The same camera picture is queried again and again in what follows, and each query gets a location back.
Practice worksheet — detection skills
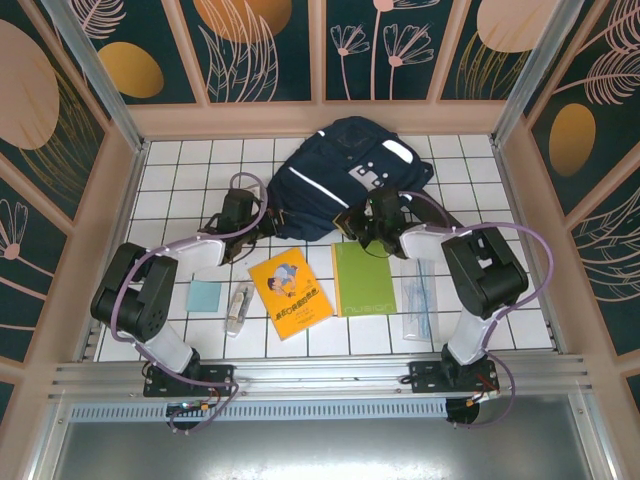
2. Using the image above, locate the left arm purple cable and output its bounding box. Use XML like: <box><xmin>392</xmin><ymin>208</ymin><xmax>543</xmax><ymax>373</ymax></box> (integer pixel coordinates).
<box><xmin>112</xmin><ymin>169</ymin><xmax>269</xmax><ymax>436</ymax></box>

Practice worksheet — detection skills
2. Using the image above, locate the green notebook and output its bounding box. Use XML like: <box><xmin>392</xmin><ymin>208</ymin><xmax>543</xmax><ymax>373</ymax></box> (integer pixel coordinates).
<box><xmin>332</xmin><ymin>240</ymin><xmax>399</xmax><ymax>319</ymax></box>

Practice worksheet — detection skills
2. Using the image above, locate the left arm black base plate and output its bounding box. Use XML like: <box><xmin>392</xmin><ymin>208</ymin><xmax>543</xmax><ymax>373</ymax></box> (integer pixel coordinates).
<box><xmin>143</xmin><ymin>363</ymin><xmax>236</xmax><ymax>399</ymax></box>

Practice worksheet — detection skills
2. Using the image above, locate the small circuit board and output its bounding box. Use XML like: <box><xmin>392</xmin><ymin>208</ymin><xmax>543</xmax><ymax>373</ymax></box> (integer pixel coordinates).
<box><xmin>167</xmin><ymin>399</ymin><xmax>214</xmax><ymax>417</ymax></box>

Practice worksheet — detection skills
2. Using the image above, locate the light blue sticky note pad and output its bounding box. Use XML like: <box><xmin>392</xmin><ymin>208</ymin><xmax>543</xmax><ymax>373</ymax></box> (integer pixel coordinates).
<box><xmin>186</xmin><ymin>279</ymin><xmax>224</xmax><ymax>314</ymax></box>

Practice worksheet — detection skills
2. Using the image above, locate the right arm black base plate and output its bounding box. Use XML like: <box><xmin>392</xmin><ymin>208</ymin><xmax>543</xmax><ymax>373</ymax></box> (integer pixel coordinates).
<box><xmin>408</xmin><ymin>359</ymin><xmax>501</xmax><ymax>396</ymax></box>

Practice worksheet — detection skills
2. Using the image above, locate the clear pencil case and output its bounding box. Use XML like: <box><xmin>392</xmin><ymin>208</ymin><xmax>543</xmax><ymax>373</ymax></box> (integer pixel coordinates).
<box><xmin>224</xmin><ymin>282</ymin><xmax>257</xmax><ymax>341</ymax></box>

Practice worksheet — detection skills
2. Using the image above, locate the grey metal sheet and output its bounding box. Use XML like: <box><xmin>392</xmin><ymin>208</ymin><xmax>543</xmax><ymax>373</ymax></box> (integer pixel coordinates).
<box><xmin>29</xmin><ymin>394</ymin><xmax>621</xmax><ymax>480</ymax></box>

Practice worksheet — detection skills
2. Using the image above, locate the yellow book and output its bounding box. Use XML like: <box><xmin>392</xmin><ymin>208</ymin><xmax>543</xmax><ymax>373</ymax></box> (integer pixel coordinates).
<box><xmin>248</xmin><ymin>247</ymin><xmax>335</xmax><ymax>343</ymax></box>

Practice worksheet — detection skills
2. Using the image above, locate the yellow power connector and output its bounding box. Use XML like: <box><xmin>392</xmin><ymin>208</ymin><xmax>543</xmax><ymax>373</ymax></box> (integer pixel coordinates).
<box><xmin>467</xmin><ymin>387</ymin><xmax>501</xmax><ymax>407</ymax></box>

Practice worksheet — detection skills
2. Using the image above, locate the aluminium mounting rail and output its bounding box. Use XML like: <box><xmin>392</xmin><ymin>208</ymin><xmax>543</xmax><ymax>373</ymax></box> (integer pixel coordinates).
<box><xmin>47</xmin><ymin>352</ymin><xmax>596</xmax><ymax>401</ymax></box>

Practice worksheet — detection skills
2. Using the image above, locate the navy blue backpack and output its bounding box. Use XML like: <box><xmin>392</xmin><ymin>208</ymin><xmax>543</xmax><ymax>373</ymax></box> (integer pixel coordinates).
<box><xmin>259</xmin><ymin>115</ymin><xmax>459</xmax><ymax>244</ymax></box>

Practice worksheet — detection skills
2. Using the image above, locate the clear ruler set bag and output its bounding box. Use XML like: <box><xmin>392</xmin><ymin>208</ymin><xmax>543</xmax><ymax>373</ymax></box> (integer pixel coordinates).
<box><xmin>399</xmin><ymin>259</ymin><xmax>440</xmax><ymax>342</ymax></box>

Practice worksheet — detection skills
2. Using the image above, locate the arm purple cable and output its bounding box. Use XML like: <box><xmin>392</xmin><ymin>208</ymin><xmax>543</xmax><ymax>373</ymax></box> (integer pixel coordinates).
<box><xmin>112</xmin><ymin>169</ymin><xmax>269</xmax><ymax>436</ymax></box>
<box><xmin>409</xmin><ymin>192</ymin><xmax>556</xmax><ymax>431</ymax></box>

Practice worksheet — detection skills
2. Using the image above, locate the aluminium corner post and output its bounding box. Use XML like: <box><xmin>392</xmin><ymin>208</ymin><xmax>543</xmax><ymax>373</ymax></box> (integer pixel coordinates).
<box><xmin>491</xmin><ymin>0</ymin><xmax>586</xmax><ymax>147</ymax></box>
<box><xmin>42</xmin><ymin>0</ymin><xmax>150</xmax><ymax>154</ymax></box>

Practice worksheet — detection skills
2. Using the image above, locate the slotted grey cable duct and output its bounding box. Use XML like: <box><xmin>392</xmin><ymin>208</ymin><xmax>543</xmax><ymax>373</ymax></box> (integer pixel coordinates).
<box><xmin>69</xmin><ymin>399</ymin><xmax>449</xmax><ymax>422</ymax></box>

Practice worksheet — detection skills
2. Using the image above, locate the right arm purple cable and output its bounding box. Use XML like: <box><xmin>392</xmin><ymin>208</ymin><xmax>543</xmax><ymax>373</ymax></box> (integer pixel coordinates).
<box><xmin>409</xmin><ymin>192</ymin><xmax>556</xmax><ymax>431</ymax></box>

